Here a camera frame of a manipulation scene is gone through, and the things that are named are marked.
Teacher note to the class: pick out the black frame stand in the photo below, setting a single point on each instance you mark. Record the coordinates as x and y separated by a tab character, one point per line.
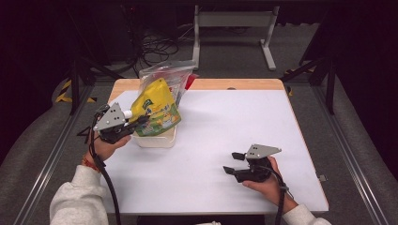
330	81
75	78

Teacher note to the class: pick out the person's left hand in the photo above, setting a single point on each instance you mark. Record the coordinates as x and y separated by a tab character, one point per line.
103	151

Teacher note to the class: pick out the yellow green spouted pouch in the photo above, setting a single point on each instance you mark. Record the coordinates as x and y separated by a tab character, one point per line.
156	103

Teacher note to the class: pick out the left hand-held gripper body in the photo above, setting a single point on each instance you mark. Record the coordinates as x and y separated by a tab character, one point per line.
109	120

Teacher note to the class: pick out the grey metal stand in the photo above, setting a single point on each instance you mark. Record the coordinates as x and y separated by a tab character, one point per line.
234	19

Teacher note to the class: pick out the white plastic container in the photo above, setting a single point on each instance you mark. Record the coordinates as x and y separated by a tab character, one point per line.
156	141

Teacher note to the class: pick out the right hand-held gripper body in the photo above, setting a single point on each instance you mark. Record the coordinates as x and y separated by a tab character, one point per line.
256	173

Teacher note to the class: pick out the clear bag of dried seaweed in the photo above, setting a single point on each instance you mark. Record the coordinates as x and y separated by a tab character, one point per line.
170	73

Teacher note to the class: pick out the red snack packet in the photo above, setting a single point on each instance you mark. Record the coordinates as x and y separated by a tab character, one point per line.
190	82

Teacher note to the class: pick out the white table mat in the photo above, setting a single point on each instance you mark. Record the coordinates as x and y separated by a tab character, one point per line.
225	140

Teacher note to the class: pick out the yellow black hazard tape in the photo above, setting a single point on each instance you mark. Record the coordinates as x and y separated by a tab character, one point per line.
64	93

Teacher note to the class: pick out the aluminium rail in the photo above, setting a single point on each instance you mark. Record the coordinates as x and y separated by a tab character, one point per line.
53	156
347	150

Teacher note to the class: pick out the person's right hand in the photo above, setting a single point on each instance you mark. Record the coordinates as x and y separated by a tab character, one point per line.
272	189

